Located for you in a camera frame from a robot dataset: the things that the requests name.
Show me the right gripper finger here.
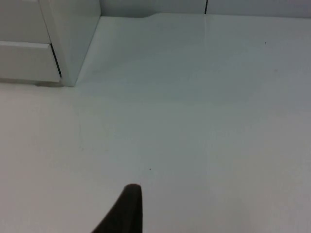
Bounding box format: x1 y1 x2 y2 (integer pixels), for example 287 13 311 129
91 183 144 233

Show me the small grey chest of drawers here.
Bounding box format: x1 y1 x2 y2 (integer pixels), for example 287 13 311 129
0 0 103 87

